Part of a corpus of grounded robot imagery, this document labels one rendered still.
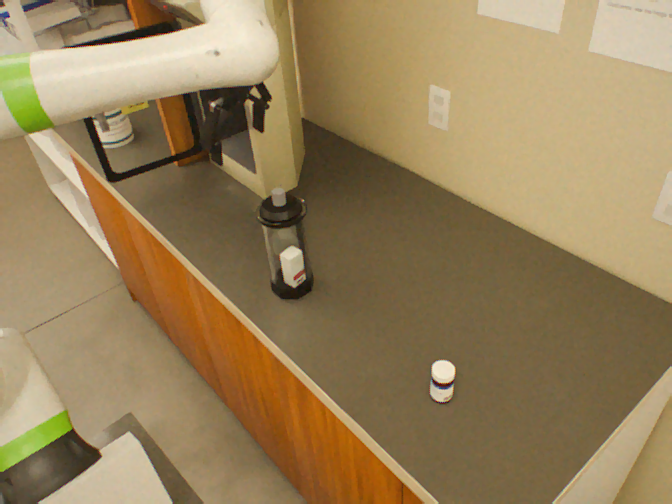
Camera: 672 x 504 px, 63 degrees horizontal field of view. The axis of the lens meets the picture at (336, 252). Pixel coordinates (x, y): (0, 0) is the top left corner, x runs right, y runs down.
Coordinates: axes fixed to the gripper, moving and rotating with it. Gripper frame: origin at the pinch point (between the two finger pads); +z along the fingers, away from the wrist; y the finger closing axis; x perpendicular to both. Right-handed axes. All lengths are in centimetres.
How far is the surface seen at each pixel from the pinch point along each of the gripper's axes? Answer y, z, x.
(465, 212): -38, 22, 47
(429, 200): -38, 26, 36
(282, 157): -21.1, 25.0, -3.6
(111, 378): 39, 142, -41
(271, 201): 7.1, 1.0, 15.9
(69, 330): 35, 156, -79
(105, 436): 60, 17, 21
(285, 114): -25.5, 13.9, -6.8
